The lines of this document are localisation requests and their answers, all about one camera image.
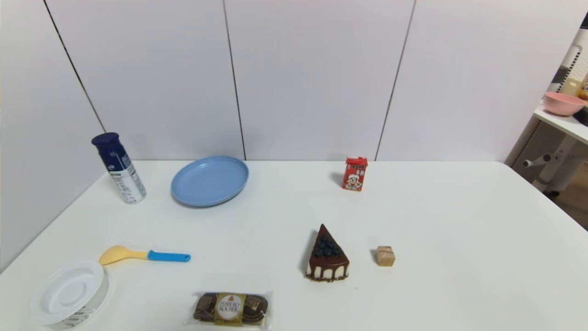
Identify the blue plate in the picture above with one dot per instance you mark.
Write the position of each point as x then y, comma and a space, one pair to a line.
209, 180

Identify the black object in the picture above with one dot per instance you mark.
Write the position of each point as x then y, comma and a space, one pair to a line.
584, 116

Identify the red milk carton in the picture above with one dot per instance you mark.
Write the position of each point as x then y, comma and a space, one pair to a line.
354, 177

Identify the chocolate blueberry cake slice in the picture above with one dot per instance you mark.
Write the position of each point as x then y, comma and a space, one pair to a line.
327, 259

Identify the Ferrero Rocher chocolate pack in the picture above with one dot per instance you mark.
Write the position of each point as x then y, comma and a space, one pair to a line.
229, 309

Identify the blue cap spray can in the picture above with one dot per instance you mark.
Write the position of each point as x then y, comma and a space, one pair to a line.
123, 172

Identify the white lidded plastic container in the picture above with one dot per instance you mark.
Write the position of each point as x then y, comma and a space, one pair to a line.
69, 294

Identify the white side table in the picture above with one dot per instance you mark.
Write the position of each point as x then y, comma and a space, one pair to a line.
558, 123

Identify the pink bowl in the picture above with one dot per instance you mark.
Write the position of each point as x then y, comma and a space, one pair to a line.
562, 104

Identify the beige box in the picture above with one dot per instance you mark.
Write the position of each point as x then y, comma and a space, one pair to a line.
571, 87

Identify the white pegboard panel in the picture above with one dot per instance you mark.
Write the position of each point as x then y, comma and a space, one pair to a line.
576, 59

